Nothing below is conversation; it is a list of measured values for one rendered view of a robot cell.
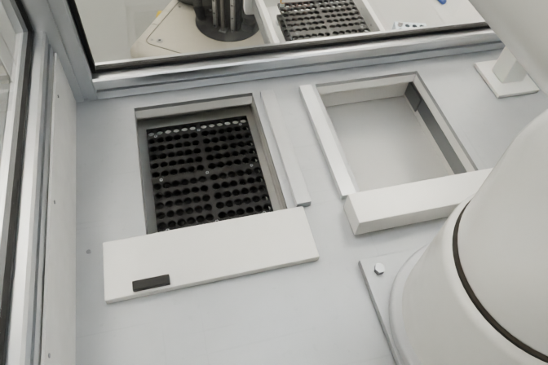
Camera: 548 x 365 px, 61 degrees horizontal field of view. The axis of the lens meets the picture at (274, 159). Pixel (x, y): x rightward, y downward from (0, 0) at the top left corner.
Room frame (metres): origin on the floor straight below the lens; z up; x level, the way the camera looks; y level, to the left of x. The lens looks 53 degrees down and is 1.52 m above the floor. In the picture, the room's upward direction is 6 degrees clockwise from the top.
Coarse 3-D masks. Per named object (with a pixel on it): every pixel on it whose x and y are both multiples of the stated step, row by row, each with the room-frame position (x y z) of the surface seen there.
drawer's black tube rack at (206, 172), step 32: (224, 128) 0.54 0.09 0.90; (160, 160) 0.45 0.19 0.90; (192, 160) 0.46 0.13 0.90; (224, 160) 0.47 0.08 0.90; (160, 192) 0.39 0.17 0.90; (192, 192) 0.40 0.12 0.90; (224, 192) 0.40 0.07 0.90; (256, 192) 0.41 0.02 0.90; (160, 224) 0.34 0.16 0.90; (192, 224) 0.34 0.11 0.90
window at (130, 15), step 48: (96, 0) 0.56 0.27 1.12; (144, 0) 0.58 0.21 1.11; (192, 0) 0.60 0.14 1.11; (240, 0) 0.63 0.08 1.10; (288, 0) 0.65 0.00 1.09; (336, 0) 0.68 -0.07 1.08; (384, 0) 0.70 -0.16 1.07; (432, 0) 0.73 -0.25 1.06; (96, 48) 0.55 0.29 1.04; (144, 48) 0.58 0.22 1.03; (192, 48) 0.60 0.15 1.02; (240, 48) 0.63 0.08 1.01
